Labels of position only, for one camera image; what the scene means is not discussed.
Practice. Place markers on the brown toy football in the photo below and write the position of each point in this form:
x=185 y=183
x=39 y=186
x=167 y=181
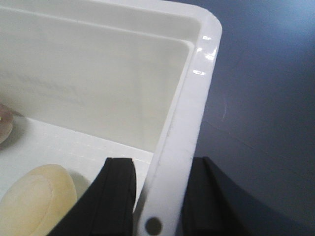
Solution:
x=6 y=122

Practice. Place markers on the white plastic tote box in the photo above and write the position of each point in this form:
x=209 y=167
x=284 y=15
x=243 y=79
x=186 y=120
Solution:
x=91 y=79

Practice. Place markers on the cream foam baseball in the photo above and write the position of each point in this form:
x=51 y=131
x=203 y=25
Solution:
x=37 y=202

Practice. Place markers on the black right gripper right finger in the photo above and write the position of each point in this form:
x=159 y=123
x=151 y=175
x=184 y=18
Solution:
x=216 y=206

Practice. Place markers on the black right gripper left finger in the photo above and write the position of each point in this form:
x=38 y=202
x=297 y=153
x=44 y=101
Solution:
x=106 y=208

